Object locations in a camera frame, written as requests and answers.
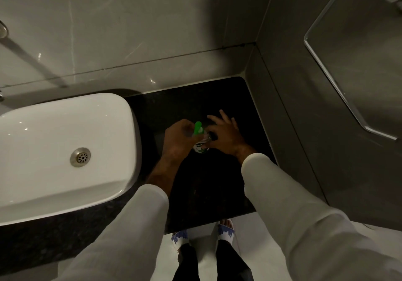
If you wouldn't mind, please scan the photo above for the person's right leg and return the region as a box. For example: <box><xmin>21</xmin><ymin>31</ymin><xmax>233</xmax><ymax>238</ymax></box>
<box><xmin>215</xmin><ymin>239</ymin><xmax>254</xmax><ymax>281</ymax></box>

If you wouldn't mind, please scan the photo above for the person's slipper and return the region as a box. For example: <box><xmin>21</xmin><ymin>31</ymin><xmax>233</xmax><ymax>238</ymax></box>
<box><xmin>171</xmin><ymin>230</ymin><xmax>190</xmax><ymax>253</ymax></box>
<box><xmin>217</xmin><ymin>219</ymin><xmax>236</xmax><ymax>247</ymax></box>

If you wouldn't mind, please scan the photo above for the person's left hand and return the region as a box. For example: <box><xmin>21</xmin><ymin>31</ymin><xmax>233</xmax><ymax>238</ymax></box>
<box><xmin>161</xmin><ymin>119</ymin><xmax>199</xmax><ymax>164</ymax></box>

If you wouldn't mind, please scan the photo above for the person's left leg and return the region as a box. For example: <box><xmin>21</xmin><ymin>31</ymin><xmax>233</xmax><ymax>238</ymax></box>
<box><xmin>172</xmin><ymin>243</ymin><xmax>201</xmax><ymax>281</ymax></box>

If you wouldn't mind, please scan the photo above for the person's right slipper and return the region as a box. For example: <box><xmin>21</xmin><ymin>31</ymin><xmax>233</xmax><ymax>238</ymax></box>
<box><xmin>217</xmin><ymin>219</ymin><xmax>236</xmax><ymax>247</ymax></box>

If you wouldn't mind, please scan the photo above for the person's right hand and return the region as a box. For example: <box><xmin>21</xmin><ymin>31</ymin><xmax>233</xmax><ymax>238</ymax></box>
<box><xmin>202</xmin><ymin>110</ymin><xmax>254</xmax><ymax>157</ymax></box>

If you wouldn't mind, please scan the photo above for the chrome faucet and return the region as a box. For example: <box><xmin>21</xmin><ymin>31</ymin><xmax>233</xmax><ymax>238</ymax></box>
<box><xmin>0</xmin><ymin>20</ymin><xmax>9</xmax><ymax>102</ymax></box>

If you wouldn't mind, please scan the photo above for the green-capped bottle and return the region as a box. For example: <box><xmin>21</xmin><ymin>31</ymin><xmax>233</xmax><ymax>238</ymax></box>
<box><xmin>192</xmin><ymin>121</ymin><xmax>211</xmax><ymax>154</ymax></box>

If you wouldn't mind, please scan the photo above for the person's left forearm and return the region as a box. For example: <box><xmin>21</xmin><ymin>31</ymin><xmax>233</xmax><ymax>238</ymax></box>
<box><xmin>53</xmin><ymin>152</ymin><xmax>183</xmax><ymax>281</ymax></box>

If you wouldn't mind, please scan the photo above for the glass corner shelf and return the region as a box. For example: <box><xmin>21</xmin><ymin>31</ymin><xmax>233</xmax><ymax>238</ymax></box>
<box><xmin>303</xmin><ymin>0</ymin><xmax>402</xmax><ymax>143</ymax></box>

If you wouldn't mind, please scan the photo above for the person's right forearm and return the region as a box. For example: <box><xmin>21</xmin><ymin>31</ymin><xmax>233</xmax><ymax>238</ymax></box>
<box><xmin>234</xmin><ymin>144</ymin><xmax>402</xmax><ymax>281</ymax></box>

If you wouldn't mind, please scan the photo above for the person's leg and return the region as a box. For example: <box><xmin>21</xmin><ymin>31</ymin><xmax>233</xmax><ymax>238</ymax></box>
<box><xmin>215</xmin><ymin>239</ymin><xmax>254</xmax><ymax>281</ymax></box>
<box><xmin>172</xmin><ymin>243</ymin><xmax>201</xmax><ymax>281</ymax></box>

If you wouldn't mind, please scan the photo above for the metal sink drain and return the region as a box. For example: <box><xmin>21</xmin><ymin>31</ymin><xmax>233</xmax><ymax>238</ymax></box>
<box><xmin>70</xmin><ymin>147</ymin><xmax>91</xmax><ymax>168</ymax></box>

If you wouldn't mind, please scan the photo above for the white ceramic sink basin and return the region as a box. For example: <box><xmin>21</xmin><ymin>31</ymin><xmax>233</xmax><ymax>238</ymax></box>
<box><xmin>0</xmin><ymin>93</ymin><xmax>142</xmax><ymax>227</ymax></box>

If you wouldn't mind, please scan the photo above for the person's left slipper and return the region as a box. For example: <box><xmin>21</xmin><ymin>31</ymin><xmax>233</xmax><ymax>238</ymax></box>
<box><xmin>171</xmin><ymin>230</ymin><xmax>190</xmax><ymax>253</ymax></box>

